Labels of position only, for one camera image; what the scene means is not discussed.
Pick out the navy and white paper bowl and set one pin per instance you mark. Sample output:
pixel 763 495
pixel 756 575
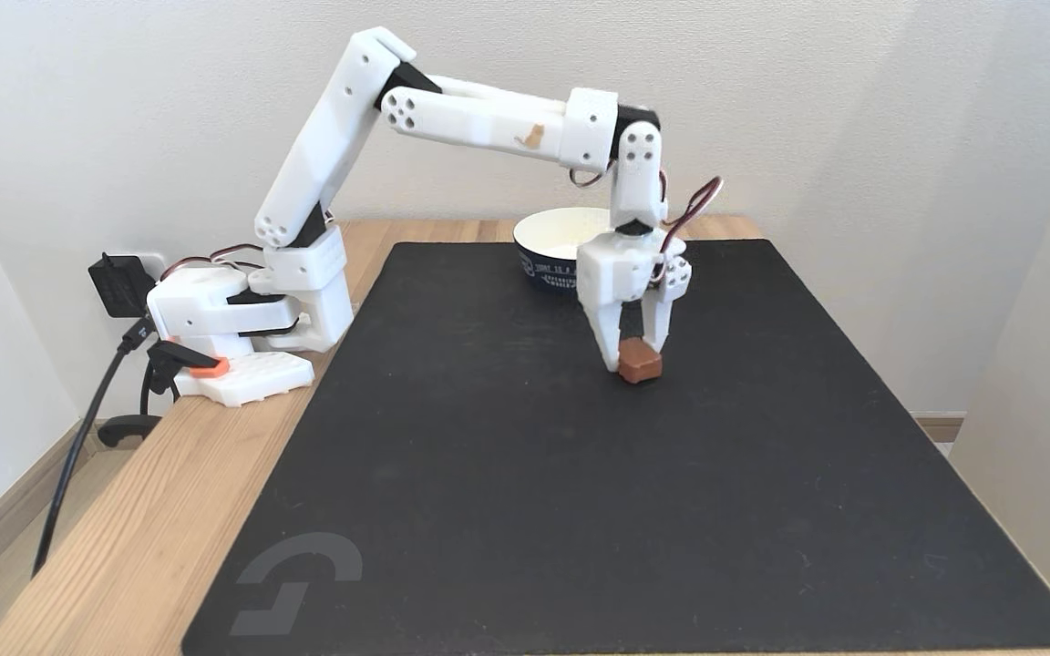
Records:
pixel 548 246

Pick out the brown block toy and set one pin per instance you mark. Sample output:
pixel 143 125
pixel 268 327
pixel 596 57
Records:
pixel 640 363

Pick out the black desk mat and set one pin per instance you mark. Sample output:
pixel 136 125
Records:
pixel 634 492

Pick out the white wall outlet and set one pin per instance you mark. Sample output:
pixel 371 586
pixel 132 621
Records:
pixel 155 266

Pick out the black clamp orange pad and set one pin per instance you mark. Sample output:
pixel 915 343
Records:
pixel 169 357

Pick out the black power adapter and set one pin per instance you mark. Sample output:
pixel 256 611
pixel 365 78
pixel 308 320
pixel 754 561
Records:
pixel 121 284

